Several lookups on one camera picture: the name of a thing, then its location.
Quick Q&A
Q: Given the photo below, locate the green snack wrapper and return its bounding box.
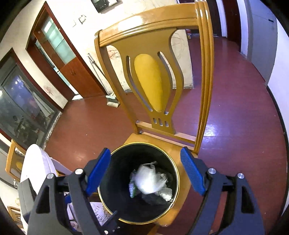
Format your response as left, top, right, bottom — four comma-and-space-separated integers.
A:
129, 181, 141, 198

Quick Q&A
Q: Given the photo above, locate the clear plastic bag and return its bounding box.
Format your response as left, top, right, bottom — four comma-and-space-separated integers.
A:
131, 161, 158, 195

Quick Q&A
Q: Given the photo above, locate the black gold-rimmed trash bin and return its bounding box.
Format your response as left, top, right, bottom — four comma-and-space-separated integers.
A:
98, 142, 180, 224

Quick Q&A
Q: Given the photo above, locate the wooden chair far side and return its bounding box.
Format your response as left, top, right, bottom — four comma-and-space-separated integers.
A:
5, 140, 26, 183

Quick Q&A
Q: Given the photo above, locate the dark sliding balcony door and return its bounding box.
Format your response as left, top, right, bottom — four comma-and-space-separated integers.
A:
1, 49, 61, 149

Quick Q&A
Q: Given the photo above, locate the wooden chair holding bin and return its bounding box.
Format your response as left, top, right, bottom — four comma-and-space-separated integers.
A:
94, 1, 214, 227

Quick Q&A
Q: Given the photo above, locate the brown wooden kitchen door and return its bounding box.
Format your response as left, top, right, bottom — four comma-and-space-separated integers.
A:
26, 1, 107, 101

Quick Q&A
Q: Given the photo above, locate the wall light switch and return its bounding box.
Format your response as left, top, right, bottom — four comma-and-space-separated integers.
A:
78, 15, 86, 24

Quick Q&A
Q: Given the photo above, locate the wall electrical panel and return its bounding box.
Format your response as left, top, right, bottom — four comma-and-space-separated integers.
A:
91, 0, 122, 13

